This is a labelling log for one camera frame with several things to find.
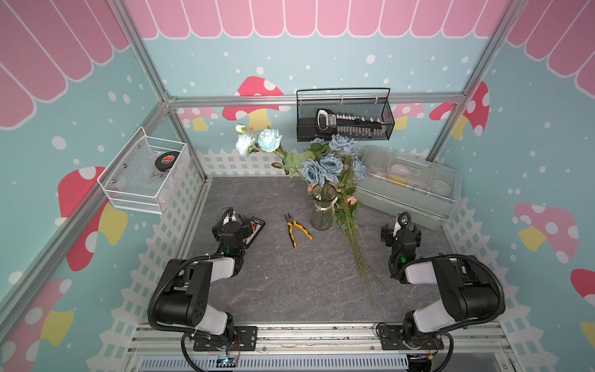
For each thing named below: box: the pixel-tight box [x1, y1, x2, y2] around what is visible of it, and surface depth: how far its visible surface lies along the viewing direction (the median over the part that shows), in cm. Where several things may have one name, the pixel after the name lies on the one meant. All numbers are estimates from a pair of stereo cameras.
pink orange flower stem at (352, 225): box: [343, 218, 374, 307], surface depth 96 cm
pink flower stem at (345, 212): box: [334, 181, 372, 280], surface depth 102 cm
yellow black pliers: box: [283, 212, 314, 249], surface depth 102 cm
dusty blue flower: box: [301, 133, 367, 187], surface depth 78 cm
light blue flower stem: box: [233, 123, 308, 186], surface depth 67 cm
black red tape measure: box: [154, 151, 180, 173], surface depth 80 cm
